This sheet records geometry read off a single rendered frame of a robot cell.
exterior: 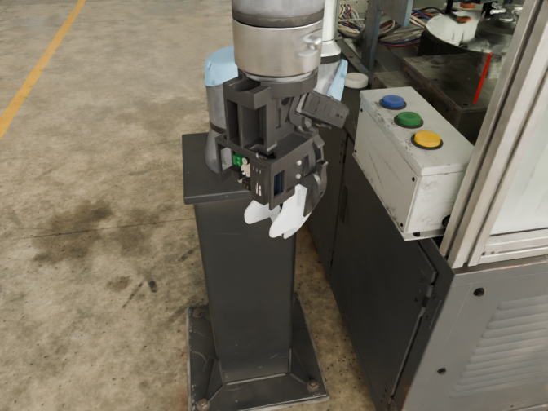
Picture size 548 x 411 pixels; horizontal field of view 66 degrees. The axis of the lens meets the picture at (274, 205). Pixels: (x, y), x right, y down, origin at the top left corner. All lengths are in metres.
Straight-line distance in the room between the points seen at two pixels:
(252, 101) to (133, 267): 1.48
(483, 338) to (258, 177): 0.71
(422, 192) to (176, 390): 1.01
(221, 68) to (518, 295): 0.68
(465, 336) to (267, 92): 0.72
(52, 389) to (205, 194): 0.92
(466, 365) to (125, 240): 1.38
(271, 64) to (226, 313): 0.85
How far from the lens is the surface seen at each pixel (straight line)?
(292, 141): 0.40
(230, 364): 1.33
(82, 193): 2.25
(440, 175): 0.70
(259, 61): 0.35
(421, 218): 0.74
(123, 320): 1.63
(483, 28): 1.13
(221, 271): 1.00
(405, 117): 0.78
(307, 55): 0.36
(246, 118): 0.38
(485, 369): 1.13
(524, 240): 0.77
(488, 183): 0.64
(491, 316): 0.94
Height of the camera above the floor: 1.25
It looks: 39 degrees down
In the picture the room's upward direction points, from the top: straight up
